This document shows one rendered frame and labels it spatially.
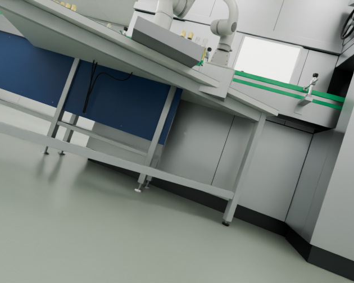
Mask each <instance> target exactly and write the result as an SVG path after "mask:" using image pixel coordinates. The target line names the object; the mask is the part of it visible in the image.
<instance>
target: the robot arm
mask: <svg viewBox="0 0 354 283"><path fill-rule="evenodd" d="M223 1H224V2H225V3H226V4H227V6H228V9H229V18H228V19H217V20H214V21H213V22H212V23H211V25H210V30H211V32H212V33H213V34H215V35H217V36H219V37H220V40H219V43H218V46H217V49H216V50H215V51H214V53H213V55H212V58H211V61H210V62H213V63H217V64H220V65H224V66H228V62H229V58H230V52H232V51H233V50H232V49H231V46H232V43H233V40H234V37H235V34H236V30H237V24H238V16H239V10H238V5H237V2H236V0H223ZM194 2H195V0H158V6H157V10H156V13H155V17H154V19H153V23H155V24H157V25H159V26H161V27H163V28H165V29H167V30H169V31H170V28H171V24H172V21H173V15H175V16H177V17H178V18H180V19H182V18H184V17H185V16H186V15H187V13H188V12H189V10H190V8H191V7H192V5H193V4H194Z"/></svg>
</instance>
